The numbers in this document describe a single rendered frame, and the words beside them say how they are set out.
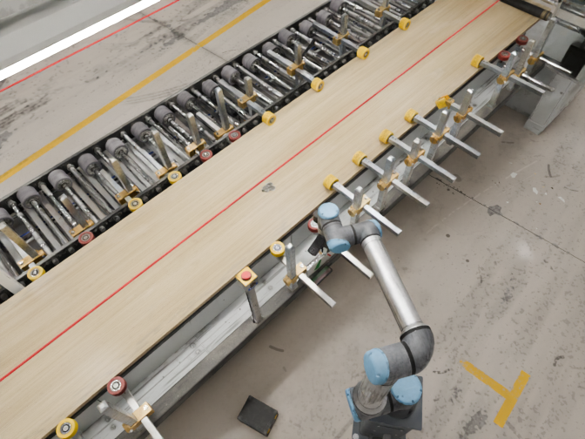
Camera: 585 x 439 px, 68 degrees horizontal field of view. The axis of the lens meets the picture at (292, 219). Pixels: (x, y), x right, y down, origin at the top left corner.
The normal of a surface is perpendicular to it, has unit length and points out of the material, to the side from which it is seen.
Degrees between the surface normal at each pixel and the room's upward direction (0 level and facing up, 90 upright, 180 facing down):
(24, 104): 0
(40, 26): 61
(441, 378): 0
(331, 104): 0
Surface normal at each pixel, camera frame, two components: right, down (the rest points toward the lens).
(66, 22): 0.59, 0.25
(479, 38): -0.03, -0.55
